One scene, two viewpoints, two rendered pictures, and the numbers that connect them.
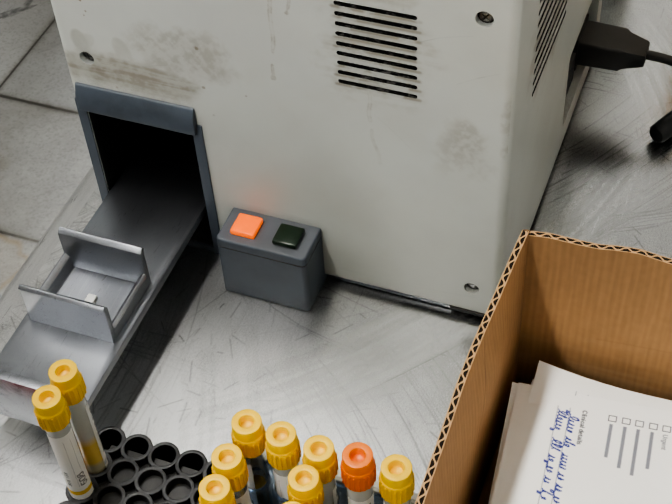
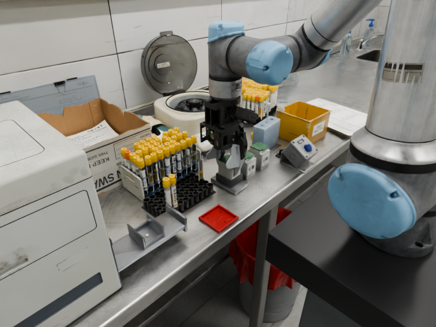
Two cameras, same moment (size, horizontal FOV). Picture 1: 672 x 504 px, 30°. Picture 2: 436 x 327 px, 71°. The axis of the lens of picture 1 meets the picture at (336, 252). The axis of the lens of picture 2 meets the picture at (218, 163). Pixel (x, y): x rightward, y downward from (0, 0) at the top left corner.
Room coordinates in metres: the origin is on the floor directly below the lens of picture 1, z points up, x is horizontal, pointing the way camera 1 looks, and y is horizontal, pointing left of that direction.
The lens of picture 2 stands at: (0.87, 0.45, 1.38)
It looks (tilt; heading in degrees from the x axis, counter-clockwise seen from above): 32 degrees down; 201
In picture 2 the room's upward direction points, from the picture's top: straight up
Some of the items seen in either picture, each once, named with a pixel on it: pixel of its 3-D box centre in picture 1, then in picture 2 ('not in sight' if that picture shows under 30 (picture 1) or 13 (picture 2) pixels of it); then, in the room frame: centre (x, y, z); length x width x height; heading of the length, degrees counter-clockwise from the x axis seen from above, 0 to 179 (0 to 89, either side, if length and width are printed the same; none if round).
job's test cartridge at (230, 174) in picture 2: not in sight; (229, 170); (0.21, 0.23, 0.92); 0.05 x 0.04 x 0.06; 69
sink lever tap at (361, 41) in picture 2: not in sight; (376, 41); (-1.74, 0.69, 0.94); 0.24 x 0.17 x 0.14; 66
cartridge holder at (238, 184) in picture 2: not in sight; (229, 178); (0.21, 0.23, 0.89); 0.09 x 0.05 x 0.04; 69
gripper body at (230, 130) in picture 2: not in sight; (222, 121); (0.24, 0.22, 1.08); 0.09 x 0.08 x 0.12; 159
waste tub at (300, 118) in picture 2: not in sight; (302, 123); (-0.15, 0.37, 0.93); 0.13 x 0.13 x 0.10; 64
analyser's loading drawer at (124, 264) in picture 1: (106, 267); (137, 239); (0.51, 0.14, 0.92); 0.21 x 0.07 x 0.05; 156
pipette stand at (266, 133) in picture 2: not in sight; (265, 136); (-0.01, 0.28, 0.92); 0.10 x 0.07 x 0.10; 163
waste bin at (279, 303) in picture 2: not in sight; (266, 267); (-0.09, 0.33, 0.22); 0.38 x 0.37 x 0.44; 156
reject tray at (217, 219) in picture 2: not in sight; (218, 218); (0.35, 0.25, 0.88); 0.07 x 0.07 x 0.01; 66
